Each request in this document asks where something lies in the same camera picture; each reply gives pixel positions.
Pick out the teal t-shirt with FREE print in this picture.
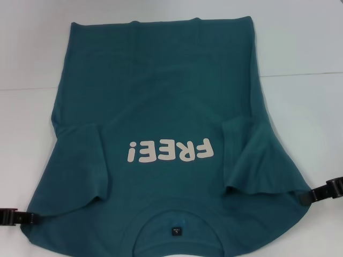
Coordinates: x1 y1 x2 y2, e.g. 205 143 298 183
20 16 315 257

